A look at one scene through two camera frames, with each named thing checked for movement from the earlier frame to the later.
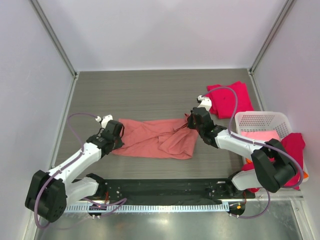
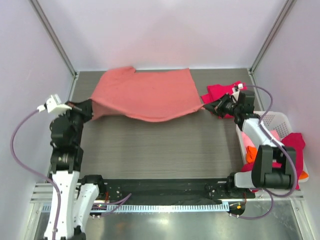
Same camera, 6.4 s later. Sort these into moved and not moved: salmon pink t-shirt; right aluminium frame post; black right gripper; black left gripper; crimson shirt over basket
Moved: black left gripper; salmon pink t-shirt; black right gripper
Not moved: crimson shirt over basket; right aluminium frame post
